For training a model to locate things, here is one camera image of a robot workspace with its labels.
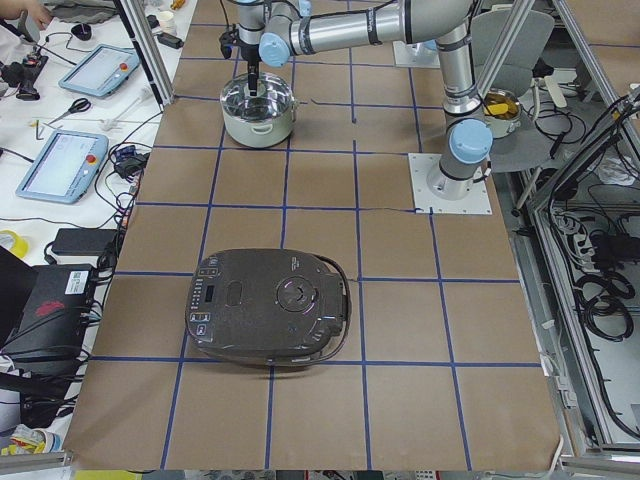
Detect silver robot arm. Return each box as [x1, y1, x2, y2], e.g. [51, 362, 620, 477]
[234, 1, 493, 182]

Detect brown rice cooker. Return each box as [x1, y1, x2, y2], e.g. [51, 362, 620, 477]
[185, 248, 352, 367]

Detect steel bowl with yellow items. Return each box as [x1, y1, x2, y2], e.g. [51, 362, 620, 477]
[484, 89, 521, 139]

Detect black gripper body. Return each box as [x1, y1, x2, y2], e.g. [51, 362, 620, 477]
[245, 48, 261, 75]

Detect black power adapter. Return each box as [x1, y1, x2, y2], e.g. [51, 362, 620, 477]
[44, 228, 117, 264]

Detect lower blue teach pendant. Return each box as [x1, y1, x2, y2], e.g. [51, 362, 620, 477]
[16, 129, 109, 204]

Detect black scissors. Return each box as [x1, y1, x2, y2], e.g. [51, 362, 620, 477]
[51, 97, 92, 123]

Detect grey chair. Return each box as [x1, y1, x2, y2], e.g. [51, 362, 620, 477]
[471, 10, 554, 97]

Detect yellow tape roll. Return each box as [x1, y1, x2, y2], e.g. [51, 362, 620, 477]
[0, 230, 29, 259]

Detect glass pot lid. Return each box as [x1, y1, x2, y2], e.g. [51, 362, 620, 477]
[220, 72, 294, 121]

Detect blue teach pendant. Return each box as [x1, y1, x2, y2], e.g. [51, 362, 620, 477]
[16, 129, 109, 204]
[58, 44, 140, 98]

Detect upper blue teach pendant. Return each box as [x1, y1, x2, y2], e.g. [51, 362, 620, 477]
[58, 44, 140, 98]

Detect black computer box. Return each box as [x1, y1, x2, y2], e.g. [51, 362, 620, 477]
[1, 249, 97, 375]

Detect aluminium frame post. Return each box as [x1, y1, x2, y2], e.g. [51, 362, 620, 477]
[114, 0, 174, 107]

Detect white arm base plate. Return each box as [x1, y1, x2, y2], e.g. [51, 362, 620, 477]
[408, 153, 492, 215]

